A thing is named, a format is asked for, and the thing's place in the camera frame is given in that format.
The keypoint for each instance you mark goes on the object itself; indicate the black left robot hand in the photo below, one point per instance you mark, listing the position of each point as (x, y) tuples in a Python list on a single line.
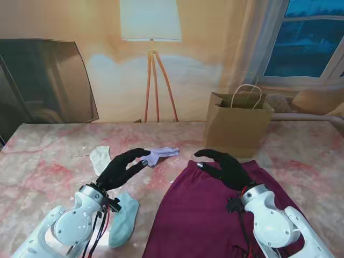
[(118, 172)]

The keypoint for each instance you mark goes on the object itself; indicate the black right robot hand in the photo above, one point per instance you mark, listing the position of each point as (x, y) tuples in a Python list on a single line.
[(231, 172)]

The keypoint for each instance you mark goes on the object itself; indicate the cream white sock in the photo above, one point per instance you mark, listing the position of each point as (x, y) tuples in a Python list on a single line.
[(100, 160)]

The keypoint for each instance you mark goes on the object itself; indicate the kraft paper bag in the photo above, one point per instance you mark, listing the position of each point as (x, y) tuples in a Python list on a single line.
[(236, 129)]

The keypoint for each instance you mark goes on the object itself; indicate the light blue sock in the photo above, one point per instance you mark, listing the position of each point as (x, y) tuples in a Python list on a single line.
[(122, 225)]

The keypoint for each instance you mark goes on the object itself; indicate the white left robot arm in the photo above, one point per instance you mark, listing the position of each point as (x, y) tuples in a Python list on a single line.
[(72, 225)]

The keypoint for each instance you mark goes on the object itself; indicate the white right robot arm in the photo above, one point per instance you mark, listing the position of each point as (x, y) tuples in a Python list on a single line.
[(266, 223)]

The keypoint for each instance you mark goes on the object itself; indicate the maroon shorts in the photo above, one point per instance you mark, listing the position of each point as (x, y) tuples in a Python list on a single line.
[(193, 209)]

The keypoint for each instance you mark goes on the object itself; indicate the lavender sock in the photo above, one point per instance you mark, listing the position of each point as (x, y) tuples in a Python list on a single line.
[(165, 153)]

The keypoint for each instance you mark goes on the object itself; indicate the knitted beige pillow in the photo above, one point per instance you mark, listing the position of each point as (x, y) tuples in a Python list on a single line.
[(279, 103)]

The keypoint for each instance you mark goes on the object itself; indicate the smooth beige cushion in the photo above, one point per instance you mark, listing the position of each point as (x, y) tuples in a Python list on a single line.
[(314, 100)]

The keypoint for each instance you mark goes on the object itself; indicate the dark framed mirror panel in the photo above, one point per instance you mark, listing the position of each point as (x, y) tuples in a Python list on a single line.
[(40, 80)]

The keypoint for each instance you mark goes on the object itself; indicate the sheer beige curtain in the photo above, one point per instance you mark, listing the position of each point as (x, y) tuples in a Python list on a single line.
[(252, 40)]

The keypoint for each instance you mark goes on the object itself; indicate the white framed window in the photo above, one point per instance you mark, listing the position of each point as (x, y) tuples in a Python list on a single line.
[(303, 45)]

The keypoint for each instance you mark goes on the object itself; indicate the white shade tripod floor lamp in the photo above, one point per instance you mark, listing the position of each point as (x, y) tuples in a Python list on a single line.
[(150, 21)]

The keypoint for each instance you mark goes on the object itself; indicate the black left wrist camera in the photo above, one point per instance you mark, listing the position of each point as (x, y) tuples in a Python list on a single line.
[(115, 205)]

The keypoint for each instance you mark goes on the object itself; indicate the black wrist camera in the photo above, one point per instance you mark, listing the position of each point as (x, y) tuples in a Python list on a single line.
[(234, 205), (115, 205)]

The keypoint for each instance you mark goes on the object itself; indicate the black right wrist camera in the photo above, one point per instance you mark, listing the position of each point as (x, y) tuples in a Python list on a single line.
[(234, 205)]

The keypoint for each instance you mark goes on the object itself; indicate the beige sofa frame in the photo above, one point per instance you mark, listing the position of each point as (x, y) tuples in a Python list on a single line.
[(301, 117)]

